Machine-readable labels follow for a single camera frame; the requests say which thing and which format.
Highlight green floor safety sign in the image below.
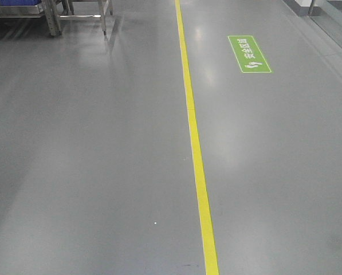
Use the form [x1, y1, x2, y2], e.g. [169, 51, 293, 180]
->
[227, 35, 273, 73]

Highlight stainless steel trolley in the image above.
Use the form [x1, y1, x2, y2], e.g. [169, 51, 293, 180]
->
[0, 1, 113, 36]

